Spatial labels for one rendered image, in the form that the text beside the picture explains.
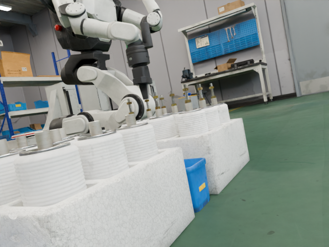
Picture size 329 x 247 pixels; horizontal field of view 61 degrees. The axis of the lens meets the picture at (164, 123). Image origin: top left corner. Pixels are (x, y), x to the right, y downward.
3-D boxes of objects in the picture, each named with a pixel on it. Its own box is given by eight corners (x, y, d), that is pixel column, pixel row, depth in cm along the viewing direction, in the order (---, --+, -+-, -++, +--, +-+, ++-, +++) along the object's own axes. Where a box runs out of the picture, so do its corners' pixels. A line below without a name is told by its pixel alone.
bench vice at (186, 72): (188, 81, 585) (186, 69, 584) (196, 79, 576) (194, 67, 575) (179, 81, 550) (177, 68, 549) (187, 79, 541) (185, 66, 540)
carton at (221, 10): (224, 18, 575) (222, 10, 574) (246, 10, 549) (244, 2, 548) (219, 15, 552) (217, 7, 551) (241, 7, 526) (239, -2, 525)
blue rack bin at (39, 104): (35, 111, 623) (33, 102, 622) (49, 109, 656) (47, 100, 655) (48, 107, 597) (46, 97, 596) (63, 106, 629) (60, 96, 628)
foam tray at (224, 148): (117, 195, 101) (107, 147, 100) (169, 166, 135) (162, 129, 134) (218, 194, 81) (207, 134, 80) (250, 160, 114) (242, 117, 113)
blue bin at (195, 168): (111, 211, 85) (103, 173, 85) (132, 198, 95) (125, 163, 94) (199, 214, 70) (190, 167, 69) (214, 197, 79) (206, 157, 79)
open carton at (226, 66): (222, 73, 589) (220, 63, 588) (239, 69, 561) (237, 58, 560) (214, 74, 567) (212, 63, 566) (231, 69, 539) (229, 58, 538)
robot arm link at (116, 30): (135, 41, 105) (102, 36, 108) (142, 46, 114) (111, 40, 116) (138, 24, 104) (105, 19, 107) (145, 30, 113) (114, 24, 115)
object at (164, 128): (182, 168, 92) (172, 115, 91) (154, 173, 93) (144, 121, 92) (183, 162, 102) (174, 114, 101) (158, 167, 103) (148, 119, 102)
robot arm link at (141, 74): (150, 81, 105) (143, 49, 104) (126, 86, 107) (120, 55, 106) (157, 82, 117) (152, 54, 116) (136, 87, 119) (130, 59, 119)
